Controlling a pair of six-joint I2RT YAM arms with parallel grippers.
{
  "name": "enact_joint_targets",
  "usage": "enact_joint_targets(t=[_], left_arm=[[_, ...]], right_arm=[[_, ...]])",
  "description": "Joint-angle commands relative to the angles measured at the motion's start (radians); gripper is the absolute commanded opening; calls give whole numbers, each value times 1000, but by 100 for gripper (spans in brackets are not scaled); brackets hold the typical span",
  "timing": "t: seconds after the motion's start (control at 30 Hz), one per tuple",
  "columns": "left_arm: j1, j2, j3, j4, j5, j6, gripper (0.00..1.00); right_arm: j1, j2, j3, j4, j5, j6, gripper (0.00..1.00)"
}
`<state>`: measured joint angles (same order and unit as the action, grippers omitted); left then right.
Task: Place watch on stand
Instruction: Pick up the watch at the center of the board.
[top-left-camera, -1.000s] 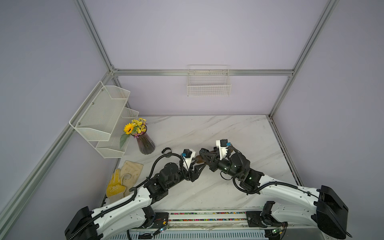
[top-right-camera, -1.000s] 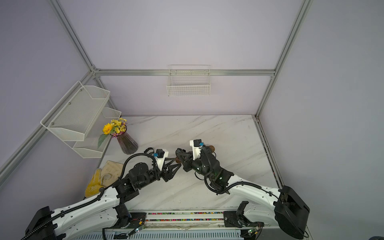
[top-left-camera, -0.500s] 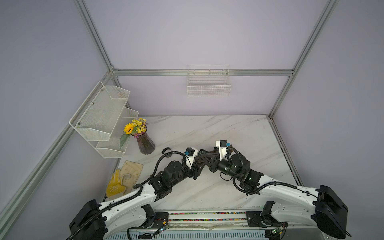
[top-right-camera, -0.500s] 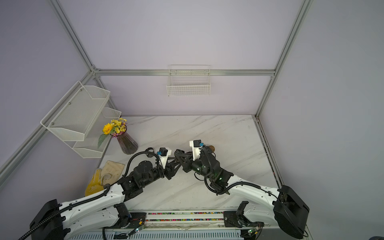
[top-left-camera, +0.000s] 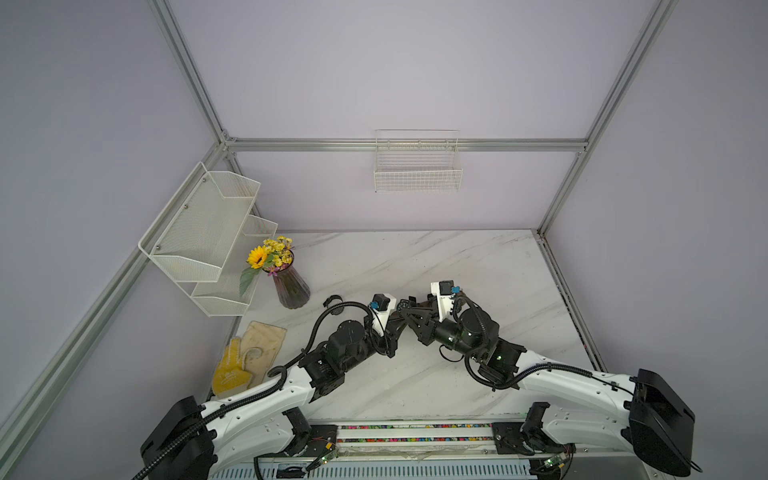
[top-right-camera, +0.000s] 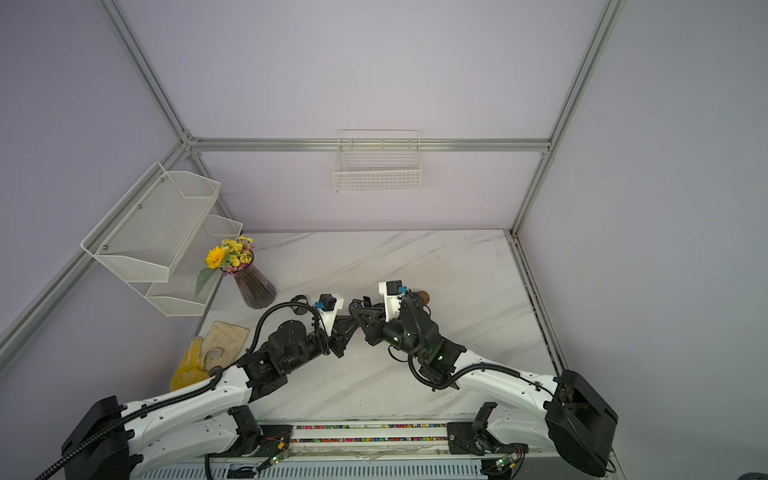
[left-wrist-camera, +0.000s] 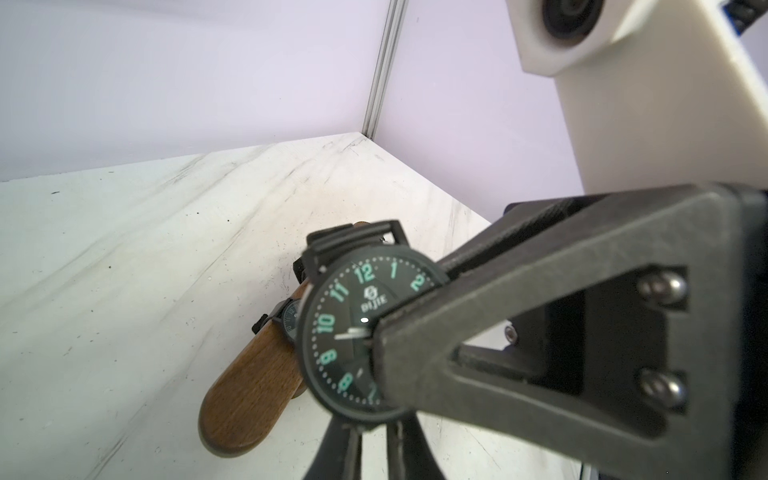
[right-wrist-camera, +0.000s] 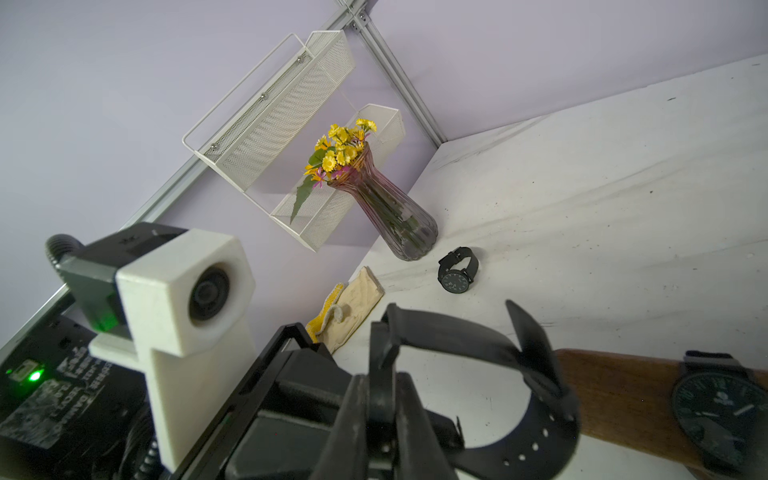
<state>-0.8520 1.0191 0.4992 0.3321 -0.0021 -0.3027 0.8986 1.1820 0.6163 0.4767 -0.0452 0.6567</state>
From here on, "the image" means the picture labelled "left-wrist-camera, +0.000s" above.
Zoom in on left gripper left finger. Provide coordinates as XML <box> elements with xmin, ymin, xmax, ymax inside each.
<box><xmin>303</xmin><ymin>416</ymin><xmax>362</xmax><ymax>480</ymax></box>

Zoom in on wooden watch stand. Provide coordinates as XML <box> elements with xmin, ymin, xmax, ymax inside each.
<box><xmin>197</xmin><ymin>220</ymin><xmax>373</xmax><ymax>459</ymax></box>

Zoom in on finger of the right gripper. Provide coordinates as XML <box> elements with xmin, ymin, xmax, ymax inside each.
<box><xmin>373</xmin><ymin>183</ymin><xmax>767</xmax><ymax>479</ymax></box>

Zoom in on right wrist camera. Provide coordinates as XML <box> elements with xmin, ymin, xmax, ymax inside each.
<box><xmin>507</xmin><ymin>1</ymin><xmax>767</xmax><ymax>194</ymax></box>

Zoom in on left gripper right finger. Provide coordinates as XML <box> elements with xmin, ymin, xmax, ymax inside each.
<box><xmin>386</xmin><ymin>414</ymin><xmax>445</xmax><ymax>480</ymax></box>

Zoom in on black watch white markings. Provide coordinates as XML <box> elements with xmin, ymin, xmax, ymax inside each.
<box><xmin>251</xmin><ymin>298</ymin><xmax>300</xmax><ymax>345</ymax></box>

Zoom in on black watch dark dial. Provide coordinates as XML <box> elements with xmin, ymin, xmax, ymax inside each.
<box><xmin>296</xmin><ymin>220</ymin><xmax>449</xmax><ymax>425</ymax></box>

